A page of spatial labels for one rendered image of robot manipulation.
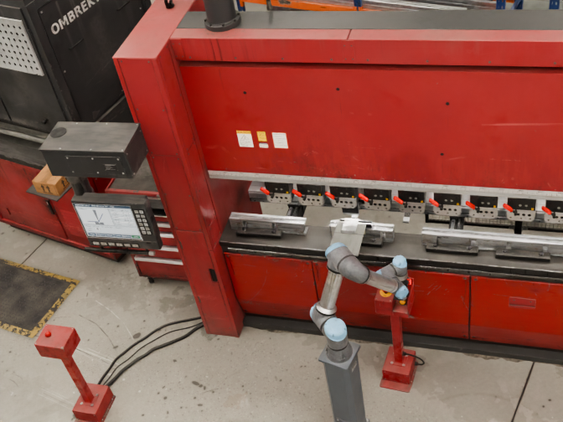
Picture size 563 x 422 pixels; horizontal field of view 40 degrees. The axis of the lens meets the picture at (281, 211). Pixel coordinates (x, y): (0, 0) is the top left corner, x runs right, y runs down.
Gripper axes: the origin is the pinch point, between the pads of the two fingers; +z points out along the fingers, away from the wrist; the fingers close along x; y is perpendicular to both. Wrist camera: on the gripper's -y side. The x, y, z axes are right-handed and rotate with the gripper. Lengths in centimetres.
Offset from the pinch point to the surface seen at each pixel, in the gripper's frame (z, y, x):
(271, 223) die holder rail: -18, 28, 89
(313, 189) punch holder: -51, 32, 58
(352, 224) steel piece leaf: -23, 32, 37
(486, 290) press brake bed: 10, 25, -45
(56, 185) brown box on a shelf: -31, 23, 244
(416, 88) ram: -124, 43, -4
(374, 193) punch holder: -51, 35, 21
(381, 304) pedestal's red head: -0.8, -6.0, 10.8
